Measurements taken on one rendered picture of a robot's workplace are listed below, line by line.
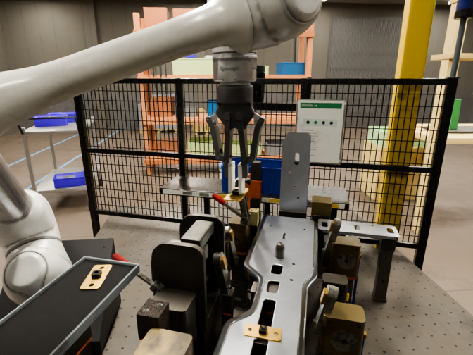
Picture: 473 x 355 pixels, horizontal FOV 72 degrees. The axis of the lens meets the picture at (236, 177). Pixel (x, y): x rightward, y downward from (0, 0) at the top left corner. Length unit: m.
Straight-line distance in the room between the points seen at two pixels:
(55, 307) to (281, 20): 0.60
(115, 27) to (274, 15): 10.35
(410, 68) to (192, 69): 4.03
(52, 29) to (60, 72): 10.70
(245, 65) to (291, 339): 0.59
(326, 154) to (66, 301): 1.29
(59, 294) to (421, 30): 1.59
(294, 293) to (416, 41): 1.20
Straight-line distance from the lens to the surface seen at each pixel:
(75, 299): 0.71
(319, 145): 1.64
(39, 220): 1.13
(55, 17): 11.28
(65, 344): 0.62
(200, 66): 5.31
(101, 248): 1.31
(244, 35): 0.51
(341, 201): 1.50
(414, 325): 1.43
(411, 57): 1.69
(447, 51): 3.63
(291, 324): 0.84
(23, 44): 11.59
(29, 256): 1.07
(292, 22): 0.49
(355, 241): 1.14
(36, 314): 0.70
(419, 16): 1.70
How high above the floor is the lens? 1.55
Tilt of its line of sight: 17 degrees down
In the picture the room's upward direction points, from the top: straight up
